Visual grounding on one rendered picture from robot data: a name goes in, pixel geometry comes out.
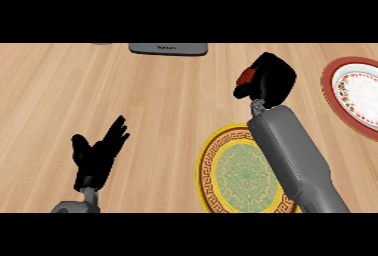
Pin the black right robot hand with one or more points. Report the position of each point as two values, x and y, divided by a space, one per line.
272 80

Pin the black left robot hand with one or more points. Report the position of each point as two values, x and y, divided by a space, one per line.
96 156

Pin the red bell pepper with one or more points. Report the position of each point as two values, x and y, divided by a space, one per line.
244 77

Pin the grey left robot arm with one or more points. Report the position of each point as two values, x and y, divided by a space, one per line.
78 204

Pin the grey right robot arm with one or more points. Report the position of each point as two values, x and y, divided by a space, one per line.
295 160

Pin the red-rimmed white floral plate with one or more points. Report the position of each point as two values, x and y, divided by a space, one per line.
359 93

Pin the yellow and green patterned plate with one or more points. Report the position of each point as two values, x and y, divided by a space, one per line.
238 176

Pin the dark grey appliance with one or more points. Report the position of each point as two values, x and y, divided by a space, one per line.
168 48

